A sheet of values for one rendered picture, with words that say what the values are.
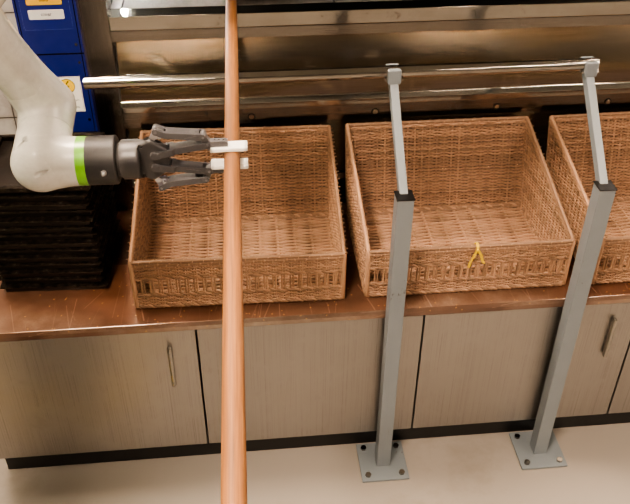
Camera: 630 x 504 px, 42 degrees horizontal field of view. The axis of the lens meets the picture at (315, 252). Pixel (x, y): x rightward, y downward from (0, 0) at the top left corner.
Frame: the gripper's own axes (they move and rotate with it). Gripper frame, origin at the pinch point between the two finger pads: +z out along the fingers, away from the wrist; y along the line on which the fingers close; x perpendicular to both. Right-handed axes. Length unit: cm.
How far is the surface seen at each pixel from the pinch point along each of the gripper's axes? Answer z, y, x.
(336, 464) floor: 26, 120, -21
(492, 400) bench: 71, 100, -25
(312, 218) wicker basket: 22, 61, -66
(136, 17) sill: -24, 2, -79
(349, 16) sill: 33, 4, -79
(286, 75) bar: 13.4, 3.2, -41.4
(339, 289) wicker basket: 26, 58, -29
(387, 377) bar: 38, 82, -19
